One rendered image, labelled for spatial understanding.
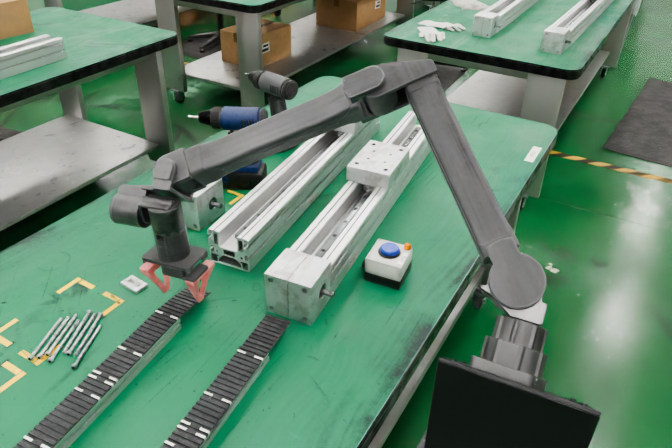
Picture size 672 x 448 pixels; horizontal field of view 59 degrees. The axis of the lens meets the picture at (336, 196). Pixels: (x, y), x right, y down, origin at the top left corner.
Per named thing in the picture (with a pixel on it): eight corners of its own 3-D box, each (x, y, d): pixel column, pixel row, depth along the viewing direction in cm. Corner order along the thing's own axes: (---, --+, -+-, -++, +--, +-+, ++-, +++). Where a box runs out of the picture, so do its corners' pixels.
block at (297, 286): (322, 329, 112) (323, 291, 107) (265, 310, 117) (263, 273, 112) (341, 301, 119) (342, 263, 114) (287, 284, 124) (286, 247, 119)
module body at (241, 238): (250, 272, 127) (247, 240, 122) (210, 260, 130) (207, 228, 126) (379, 130, 189) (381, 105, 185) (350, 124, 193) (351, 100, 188)
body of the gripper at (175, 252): (164, 246, 112) (157, 213, 108) (209, 257, 109) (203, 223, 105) (142, 265, 107) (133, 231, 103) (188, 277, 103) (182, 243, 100)
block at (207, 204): (208, 234, 138) (204, 200, 133) (170, 221, 143) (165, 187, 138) (233, 214, 146) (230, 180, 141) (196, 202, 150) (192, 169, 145)
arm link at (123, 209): (175, 158, 100) (199, 173, 108) (117, 150, 103) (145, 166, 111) (156, 226, 97) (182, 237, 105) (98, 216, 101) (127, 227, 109)
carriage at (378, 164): (387, 199, 142) (389, 175, 139) (345, 189, 146) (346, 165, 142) (408, 171, 155) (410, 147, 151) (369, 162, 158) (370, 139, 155)
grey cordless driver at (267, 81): (284, 154, 173) (282, 84, 162) (239, 134, 185) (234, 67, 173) (302, 146, 178) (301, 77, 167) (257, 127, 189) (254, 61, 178)
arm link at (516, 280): (427, 34, 94) (433, 64, 103) (349, 70, 96) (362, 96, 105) (558, 296, 79) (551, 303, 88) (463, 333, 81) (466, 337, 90)
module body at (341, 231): (330, 297, 120) (331, 264, 116) (287, 284, 124) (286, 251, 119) (437, 141, 183) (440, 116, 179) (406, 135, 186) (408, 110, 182)
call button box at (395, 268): (399, 290, 122) (401, 266, 119) (356, 278, 126) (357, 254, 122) (411, 269, 129) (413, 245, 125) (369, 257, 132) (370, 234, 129)
